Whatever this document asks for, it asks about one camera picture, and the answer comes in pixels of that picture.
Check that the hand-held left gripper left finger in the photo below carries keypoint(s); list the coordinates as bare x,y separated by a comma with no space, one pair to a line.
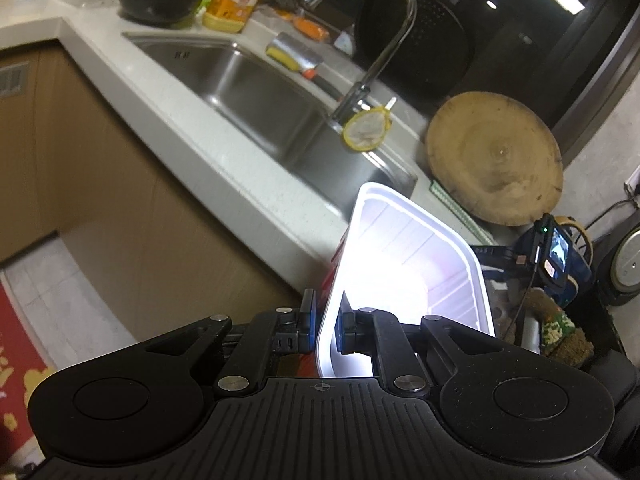
310,320

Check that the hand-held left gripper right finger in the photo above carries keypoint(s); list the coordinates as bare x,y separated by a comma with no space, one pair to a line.
342,327

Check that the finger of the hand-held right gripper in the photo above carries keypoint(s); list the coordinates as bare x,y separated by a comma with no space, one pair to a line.
500,256

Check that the red plastic food tray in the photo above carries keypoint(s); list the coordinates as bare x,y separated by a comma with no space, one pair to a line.
400,260

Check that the black trash bin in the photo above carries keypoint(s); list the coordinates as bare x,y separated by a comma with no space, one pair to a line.
620,350

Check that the blue rice cooker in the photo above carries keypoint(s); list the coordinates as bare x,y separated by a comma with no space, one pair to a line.
580,275

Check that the green zigzag cloth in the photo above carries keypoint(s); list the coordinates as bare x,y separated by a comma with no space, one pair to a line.
460,212

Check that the black rice cooker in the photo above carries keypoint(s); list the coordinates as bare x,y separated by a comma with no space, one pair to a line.
625,265

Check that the brown crumpled bag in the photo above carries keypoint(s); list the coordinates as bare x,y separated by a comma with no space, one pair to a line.
575,350

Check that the round wooden cutting board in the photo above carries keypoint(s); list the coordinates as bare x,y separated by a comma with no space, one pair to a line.
495,160

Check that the yellow rimmed mesh scrubber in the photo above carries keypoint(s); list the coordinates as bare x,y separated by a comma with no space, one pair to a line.
365,127

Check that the chrome kitchen faucet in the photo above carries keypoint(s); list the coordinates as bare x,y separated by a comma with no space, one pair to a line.
355,97

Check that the black perforated colander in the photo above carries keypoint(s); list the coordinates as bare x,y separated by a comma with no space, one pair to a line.
430,45

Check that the stainless steel sink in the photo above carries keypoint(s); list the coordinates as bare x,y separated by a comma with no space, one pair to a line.
240,90

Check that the yellow sponge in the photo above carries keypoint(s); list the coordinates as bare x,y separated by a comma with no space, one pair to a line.
280,56

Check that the kitchen cleaver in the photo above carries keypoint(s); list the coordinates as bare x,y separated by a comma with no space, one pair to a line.
297,47

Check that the red floor mat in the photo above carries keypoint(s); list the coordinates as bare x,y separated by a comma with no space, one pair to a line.
20,350

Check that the dark scouring pad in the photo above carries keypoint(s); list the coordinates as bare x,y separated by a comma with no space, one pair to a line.
285,2

